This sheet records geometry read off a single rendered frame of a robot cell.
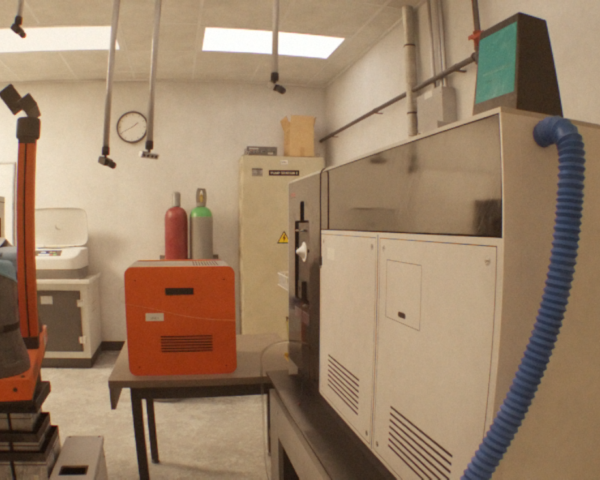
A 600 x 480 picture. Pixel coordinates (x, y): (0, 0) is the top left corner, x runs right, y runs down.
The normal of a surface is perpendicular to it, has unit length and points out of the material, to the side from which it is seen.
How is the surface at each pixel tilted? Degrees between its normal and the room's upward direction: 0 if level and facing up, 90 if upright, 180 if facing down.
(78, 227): 105
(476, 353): 90
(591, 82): 90
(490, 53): 80
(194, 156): 90
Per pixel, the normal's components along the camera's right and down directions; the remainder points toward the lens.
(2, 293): 0.92, 0.01
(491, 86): -0.95, -0.16
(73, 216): 0.22, 0.30
